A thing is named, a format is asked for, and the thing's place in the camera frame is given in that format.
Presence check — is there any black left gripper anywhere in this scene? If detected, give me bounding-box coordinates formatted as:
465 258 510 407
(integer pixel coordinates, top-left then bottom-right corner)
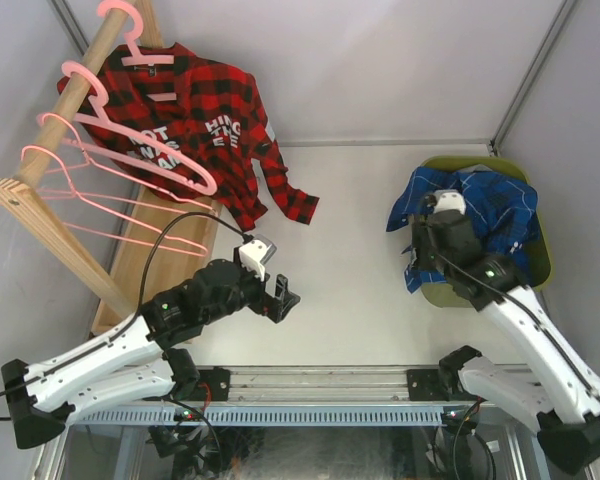
202 246 298 325

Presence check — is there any pink wire hanger grey shirt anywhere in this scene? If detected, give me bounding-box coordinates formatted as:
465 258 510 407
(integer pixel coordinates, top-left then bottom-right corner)
19 144 209 259

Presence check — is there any red plaid shirt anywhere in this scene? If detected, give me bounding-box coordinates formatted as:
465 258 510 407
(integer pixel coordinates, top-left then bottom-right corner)
56 42 321 232

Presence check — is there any pink plastic hanger blue shirt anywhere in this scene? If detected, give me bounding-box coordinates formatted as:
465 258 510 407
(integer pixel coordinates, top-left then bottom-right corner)
61 61 217 196

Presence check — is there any blue plaid shirt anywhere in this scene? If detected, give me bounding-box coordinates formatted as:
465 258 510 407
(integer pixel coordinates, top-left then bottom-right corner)
386 165 540 286

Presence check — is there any pink plastic hanger red shirt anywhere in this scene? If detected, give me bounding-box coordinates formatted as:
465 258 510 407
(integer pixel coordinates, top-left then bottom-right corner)
97 0 179 102

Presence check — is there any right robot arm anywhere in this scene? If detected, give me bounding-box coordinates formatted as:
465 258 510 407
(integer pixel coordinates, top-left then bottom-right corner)
411 209 600 474

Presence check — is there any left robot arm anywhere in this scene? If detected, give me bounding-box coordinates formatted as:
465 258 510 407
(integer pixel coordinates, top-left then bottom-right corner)
1 259 300 450

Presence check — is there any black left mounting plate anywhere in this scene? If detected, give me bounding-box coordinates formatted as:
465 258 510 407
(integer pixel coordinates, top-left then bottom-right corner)
177 366 231 402

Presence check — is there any black mounting plate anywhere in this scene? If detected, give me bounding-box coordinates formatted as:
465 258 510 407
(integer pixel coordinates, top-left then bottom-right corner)
177 366 231 402
406 368 459 402

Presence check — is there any wooden clothes rack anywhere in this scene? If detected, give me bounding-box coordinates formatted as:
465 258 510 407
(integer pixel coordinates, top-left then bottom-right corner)
0 1 221 335

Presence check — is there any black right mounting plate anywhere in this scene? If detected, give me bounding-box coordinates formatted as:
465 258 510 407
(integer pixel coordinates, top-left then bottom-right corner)
406 368 459 402

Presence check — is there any green plastic basket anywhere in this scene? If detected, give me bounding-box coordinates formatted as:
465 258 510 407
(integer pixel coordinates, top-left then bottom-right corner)
420 155 552 308

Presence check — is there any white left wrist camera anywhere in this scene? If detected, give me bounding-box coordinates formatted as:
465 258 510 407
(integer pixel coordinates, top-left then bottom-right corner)
238 235 277 282

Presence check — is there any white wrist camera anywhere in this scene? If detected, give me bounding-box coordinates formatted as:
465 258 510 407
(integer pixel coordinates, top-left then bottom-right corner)
238 235 277 282
426 189 467 215

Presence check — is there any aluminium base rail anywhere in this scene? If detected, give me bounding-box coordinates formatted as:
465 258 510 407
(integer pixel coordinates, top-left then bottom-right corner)
194 363 546 407

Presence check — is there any grey slotted cable duct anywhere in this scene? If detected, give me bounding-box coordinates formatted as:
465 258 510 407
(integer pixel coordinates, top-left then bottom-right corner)
79 404 445 427

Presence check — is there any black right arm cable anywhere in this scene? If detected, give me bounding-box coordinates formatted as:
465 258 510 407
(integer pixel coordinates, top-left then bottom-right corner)
419 192 600 461

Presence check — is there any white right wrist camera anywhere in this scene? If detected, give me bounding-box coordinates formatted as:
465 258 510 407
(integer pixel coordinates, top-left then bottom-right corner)
426 189 467 215

